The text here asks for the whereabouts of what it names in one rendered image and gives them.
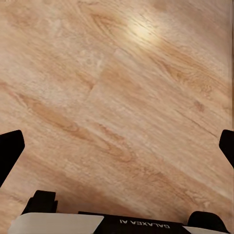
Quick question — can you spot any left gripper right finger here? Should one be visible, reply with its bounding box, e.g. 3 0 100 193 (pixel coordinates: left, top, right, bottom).
219 129 234 168

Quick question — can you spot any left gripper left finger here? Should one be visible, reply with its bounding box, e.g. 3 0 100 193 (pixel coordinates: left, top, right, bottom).
0 130 25 187

